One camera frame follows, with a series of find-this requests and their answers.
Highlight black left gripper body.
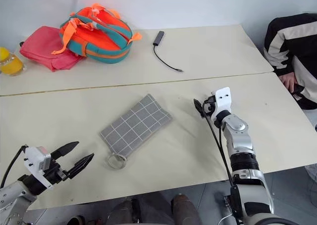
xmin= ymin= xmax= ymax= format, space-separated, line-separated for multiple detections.
xmin=43 ymin=160 xmax=73 ymax=186

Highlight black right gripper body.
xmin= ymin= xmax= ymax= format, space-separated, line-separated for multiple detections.
xmin=202 ymin=94 xmax=216 ymax=117

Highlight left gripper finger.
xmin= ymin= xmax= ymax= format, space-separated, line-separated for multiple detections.
xmin=66 ymin=153 xmax=95 ymax=179
xmin=51 ymin=141 xmax=80 ymax=162

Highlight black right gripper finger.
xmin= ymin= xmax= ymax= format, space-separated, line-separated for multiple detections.
xmin=193 ymin=99 xmax=205 ymax=118

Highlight grey checked pouch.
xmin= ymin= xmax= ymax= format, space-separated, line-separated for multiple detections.
xmin=99 ymin=93 xmax=173 ymax=170

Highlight bystander's bare hand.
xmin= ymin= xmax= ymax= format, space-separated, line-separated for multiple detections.
xmin=279 ymin=71 xmax=298 ymax=91

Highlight pink folded cloth bag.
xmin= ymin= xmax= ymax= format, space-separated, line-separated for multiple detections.
xmin=19 ymin=26 xmax=87 ymax=73

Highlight person in black white jacket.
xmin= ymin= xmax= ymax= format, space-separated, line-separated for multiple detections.
xmin=263 ymin=11 xmax=317 ymax=111

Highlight dark brown rounded shape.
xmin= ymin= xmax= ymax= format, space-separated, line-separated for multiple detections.
xmin=170 ymin=193 xmax=202 ymax=225

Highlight yellow round fruit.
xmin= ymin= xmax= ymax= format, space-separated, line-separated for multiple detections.
xmin=0 ymin=46 xmax=12 ymax=62

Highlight orange and teal backpack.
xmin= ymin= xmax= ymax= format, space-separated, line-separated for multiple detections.
xmin=51 ymin=3 xmax=143 ymax=65

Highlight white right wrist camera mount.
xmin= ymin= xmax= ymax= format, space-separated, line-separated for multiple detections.
xmin=211 ymin=87 xmax=232 ymax=121

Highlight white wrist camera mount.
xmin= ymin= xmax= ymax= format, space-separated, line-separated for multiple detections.
xmin=23 ymin=146 xmax=54 ymax=190
xmin=211 ymin=87 xmax=232 ymax=121

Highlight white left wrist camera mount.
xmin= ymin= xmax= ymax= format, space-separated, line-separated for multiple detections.
xmin=23 ymin=146 xmax=54 ymax=190

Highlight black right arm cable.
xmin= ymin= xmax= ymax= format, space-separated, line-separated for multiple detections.
xmin=202 ymin=102 xmax=239 ymax=212

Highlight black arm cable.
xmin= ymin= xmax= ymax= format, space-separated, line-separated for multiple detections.
xmin=0 ymin=144 xmax=28 ymax=189
xmin=202 ymin=102 xmax=239 ymax=212

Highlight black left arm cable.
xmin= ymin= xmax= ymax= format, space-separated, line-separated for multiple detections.
xmin=0 ymin=144 xmax=28 ymax=189

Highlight grey USB hub with cable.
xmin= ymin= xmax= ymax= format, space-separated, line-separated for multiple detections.
xmin=152 ymin=30 xmax=185 ymax=74

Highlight thin white cable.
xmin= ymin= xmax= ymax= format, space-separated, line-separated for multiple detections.
xmin=218 ymin=214 xmax=234 ymax=225

